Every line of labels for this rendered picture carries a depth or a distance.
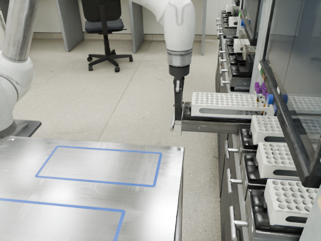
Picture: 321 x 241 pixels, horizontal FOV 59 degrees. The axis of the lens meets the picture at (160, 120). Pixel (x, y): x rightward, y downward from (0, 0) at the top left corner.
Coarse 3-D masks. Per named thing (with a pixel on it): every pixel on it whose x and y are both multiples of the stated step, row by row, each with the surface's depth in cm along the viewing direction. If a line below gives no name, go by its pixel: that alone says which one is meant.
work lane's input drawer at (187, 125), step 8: (184, 104) 117; (184, 112) 109; (184, 120) 106; (192, 120) 106; (200, 120) 106; (208, 120) 106; (216, 120) 106; (224, 120) 105; (232, 120) 105; (240, 120) 104; (248, 120) 104; (184, 128) 108; (192, 128) 108; (200, 128) 107; (208, 128) 107; (216, 128) 106; (224, 128) 106; (232, 128) 105
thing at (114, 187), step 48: (48, 144) 94; (96, 144) 93; (144, 144) 92; (0, 192) 76; (48, 192) 76; (96, 192) 75; (144, 192) 75; (0, 240) 64; (48, 240) 64; (96, 240) 64; (144, 240) 63
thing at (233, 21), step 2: (230, 18) 210; (232, 18) 211; (234, 18) 211; (236, 18) 211; (230, 20) 207; (232, 20) 206; (234, 20) 206; (236, 20) 206; (228, 22) 215; (230, 22) 207; (232, 22) 207; (234, 22) 216; (236, 22) 216; (230, 24) 208; (232, 24) 208; (234, 24) 217; (236, 24) 217; (230, 26) 209; (232, 26) 209; (234, 26) 209; (236, 26) 208
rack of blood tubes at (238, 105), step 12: (192, 96) 110; (204, 96) 109; (216, 96) 110; (228, 96) 109; (240, 96) 110; (252, 96) 109; (192, 108) 105; (204, 108) 113; (216, 108) 104; (228, 108) 103; (240, 108) 102; (252, 108) 102; (264, 108) 101
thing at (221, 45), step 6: (240, 0) 194; (240, 6) 192; (222, 36) 223; (228, 36) 212; (222, 48) 216; (222, 54) 211; (216, 72) 281; (216, 78) 274; (216, 84) 268; (216, 90) 263
